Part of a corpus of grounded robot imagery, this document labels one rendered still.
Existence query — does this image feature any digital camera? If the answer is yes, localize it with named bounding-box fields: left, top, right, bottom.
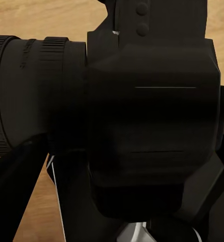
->
left=0, top=0, right=224, bottom=223

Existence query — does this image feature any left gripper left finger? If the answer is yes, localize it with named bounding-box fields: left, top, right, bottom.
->
left=0, top=134, right=48, bottom=242

